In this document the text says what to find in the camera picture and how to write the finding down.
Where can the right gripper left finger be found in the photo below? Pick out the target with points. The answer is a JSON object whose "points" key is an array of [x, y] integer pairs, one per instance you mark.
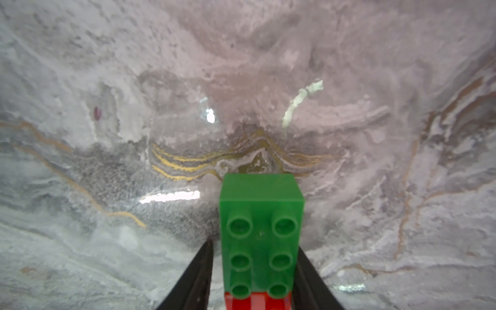
{"points": [[192, 289]]}

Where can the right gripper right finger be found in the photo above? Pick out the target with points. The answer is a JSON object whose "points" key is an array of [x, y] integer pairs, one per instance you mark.
{"points": [[309, 290]]}

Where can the red small lego brick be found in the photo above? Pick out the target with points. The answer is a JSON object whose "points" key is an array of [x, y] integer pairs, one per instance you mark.
{"points": [[257, 301]]}

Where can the green small lego brick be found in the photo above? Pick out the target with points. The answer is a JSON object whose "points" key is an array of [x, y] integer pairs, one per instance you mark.
{"points": [[261, 217]]}

